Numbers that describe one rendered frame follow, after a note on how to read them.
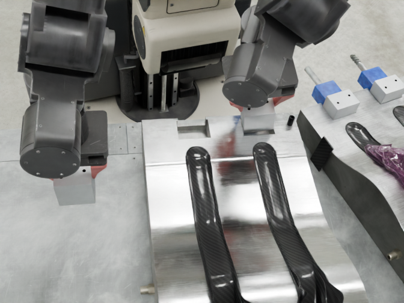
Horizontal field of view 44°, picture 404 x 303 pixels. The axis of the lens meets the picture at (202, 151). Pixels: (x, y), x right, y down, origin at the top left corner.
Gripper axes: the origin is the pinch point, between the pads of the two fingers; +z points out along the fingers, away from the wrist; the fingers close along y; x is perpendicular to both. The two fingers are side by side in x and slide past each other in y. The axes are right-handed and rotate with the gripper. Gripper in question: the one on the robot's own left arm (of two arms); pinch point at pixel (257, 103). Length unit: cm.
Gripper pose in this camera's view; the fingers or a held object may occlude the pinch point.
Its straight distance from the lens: 81.4
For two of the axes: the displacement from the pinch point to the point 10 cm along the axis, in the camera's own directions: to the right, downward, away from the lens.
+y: 9.9, -1.4, 0.1
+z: 0.5, 4.4, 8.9
